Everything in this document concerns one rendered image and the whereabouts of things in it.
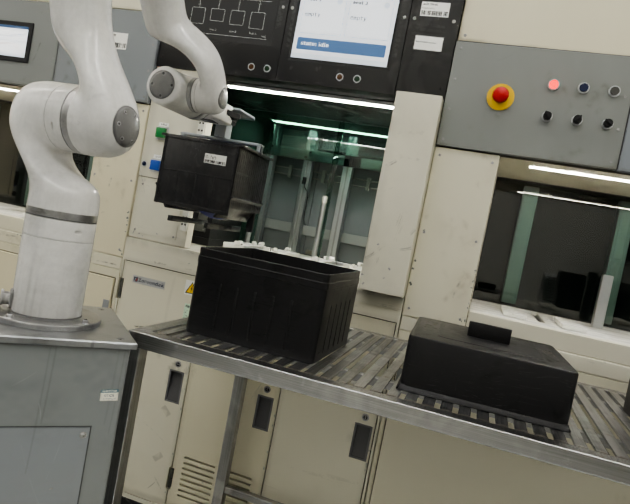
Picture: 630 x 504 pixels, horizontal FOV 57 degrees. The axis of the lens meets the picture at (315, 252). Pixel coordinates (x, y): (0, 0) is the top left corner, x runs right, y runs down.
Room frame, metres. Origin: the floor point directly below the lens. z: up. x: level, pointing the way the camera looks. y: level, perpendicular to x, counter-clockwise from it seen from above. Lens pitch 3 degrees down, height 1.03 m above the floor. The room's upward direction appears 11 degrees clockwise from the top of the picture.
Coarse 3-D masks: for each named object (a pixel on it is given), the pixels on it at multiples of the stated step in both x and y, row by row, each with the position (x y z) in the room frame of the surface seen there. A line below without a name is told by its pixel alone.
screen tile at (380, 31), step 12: (360, 0) 1.63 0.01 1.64; (372, 0) 1.62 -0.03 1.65; (384, 0) 1.61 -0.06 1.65; (360, 12) 1.63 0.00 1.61; (372, 12) 1.62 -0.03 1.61; (384, 12) 1.61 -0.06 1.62; (348, 24) 1.63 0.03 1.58; (360, 24) 1.62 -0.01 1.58; (372, 24) 1.61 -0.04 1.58; (384, 24) 1.61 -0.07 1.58; (348, 36) 1.63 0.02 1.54; (360, 36) 1.62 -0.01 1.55; (372, 36) 1.61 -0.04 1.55; (384, 36) 1.60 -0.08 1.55
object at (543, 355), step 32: (416, 352) 1.01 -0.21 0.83; (448, 352) 1.00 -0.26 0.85; (480, 352) 0.98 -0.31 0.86; (512, 352) 1.02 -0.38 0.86; (544, 352) 1.10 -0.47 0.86; (416, 384) 1.01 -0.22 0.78; (448, 384) 0.99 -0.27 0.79; (480, 384) 0.98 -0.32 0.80; (512, 384) 0.97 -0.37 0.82; (544, 384) 0.96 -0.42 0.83; (576, 384) 0.96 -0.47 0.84; (512, 416) 0.96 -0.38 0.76; (544, 416) 0.96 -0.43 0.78
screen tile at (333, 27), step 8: (312, 0) 1.67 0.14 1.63; (320, 0) 1.66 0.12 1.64; (328, 0) 1.65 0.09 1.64; (336, 0) 1.65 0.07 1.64; (344, 0) 1.64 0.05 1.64; (304, 8) 1.67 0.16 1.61; (312, 8) 1.66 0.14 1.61; (320, 8) 1.66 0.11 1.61; (328, 8) 1.65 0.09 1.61; (336, 8) 1.65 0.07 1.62; (344, 8) 1.64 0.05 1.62; (336, 16) 1.64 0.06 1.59; (304, 24) 1.67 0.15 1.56; (312, 24) 1.66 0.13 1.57; (320, 24) 1.66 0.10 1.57; (328, 24) 1.65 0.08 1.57; (336, 24) 1.64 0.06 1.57; (304, 32) 1.67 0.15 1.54; (312, 32) 1.66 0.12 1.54; (320, 32) 1.65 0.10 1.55; (328, 32) 1.65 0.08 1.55; (336, 32) 1.64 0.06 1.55
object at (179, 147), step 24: (168, 144) 1.48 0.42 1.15; (192, 144) 1.46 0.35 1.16; (216, 144) 1.45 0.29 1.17; (168, 168) 1.48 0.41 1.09; (192, 168) 1.46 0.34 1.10; (216, 168) 1.44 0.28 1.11; (240, 168) 1.45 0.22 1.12; (264, 168) 1.60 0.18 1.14; (168, 192) 1.48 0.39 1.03; (192, 192) 1.46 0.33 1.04; (216, 192) 1.44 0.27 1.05; (240, 192) 1.48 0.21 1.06; (168, 216) 1.47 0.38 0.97; (216, 216) 1.44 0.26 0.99; (240, 216) 1.56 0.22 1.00
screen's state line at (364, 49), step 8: (304, 40) 1.67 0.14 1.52; (312, 40) 1.66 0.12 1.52; (320, 40) 1.65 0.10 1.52; (328, 40) 1.65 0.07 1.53; (336, 40) 1.64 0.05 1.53; (296, 48) 1.67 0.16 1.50; (304, 48) 1.67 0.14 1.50; (312, 48) 1.66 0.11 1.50; (320, 48) 1.65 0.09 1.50; (328, 48) 1.65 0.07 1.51; (336, 48) 1.64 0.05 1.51; (344, 48) 1.63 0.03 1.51; (352, 48) 1.63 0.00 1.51; (360, 48) 1.62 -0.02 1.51; (368, 48) 1.61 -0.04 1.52; (376, 48) 1.61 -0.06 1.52; (384, 48) 1.60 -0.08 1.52; (376, 56) 1.61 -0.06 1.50
